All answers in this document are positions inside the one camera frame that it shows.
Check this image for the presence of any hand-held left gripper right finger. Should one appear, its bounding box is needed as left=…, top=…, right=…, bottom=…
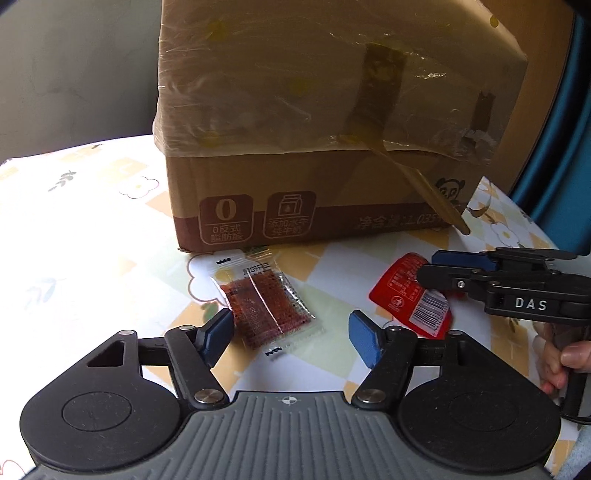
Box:
left=349, top=311, right=504, bottom=410

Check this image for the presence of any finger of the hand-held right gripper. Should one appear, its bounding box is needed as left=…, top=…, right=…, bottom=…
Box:
left=431, top=250, right=497, bottom=271
left=417, top=264, right=490, bottom=301

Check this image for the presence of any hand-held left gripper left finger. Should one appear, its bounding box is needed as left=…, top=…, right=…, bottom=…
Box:
left=78, top=308, right=235, bottom=410

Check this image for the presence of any red snack packet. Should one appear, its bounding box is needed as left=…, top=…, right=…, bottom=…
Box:
left=369, top=252, right=455, bottom=340

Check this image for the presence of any clear red-brown snack packet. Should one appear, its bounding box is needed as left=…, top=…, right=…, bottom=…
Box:
left=210, top=249, right=324, bottom=358

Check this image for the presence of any brown cardboard box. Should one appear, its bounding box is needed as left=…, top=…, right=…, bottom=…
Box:
left=151, top=0, right=575, bottom=254

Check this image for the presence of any person's right hand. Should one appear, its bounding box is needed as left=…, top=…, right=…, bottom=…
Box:
left=536, top=323, right=591, bottom=395

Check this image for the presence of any floral checked tablecloth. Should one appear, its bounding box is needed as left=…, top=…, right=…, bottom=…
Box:
left=0, top=134, right=591, bottom=480

